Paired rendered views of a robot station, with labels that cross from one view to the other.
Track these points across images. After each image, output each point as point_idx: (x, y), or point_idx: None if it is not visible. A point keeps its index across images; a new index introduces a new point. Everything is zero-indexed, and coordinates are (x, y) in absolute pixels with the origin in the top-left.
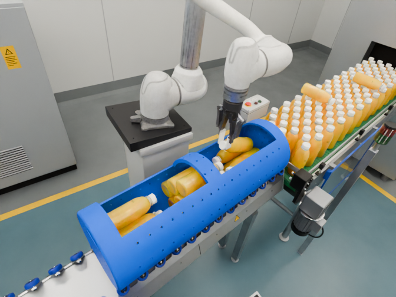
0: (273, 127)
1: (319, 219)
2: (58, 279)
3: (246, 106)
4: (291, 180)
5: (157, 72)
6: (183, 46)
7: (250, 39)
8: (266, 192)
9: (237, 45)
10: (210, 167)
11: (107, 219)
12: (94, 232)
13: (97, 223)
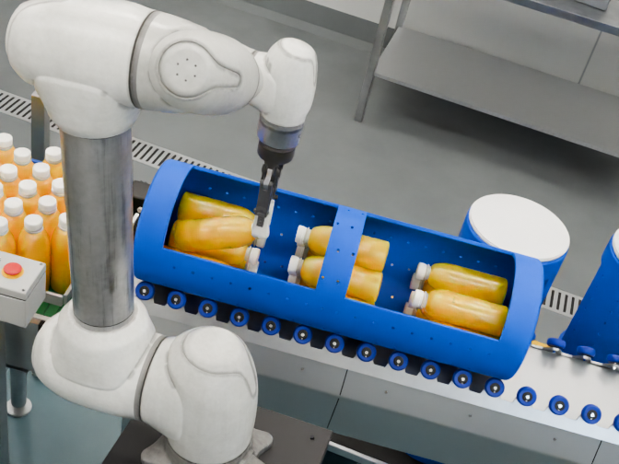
0: (173, 167)
1: None
2: None
3: (24, 273)
4: None
5: (204, 348)
6: (132, 267)
7: (291, 40)
8: None
9: (313, 55)
10: (345, 211)
11: (519, 264)
12: (540, 266)
13: (531, 269)
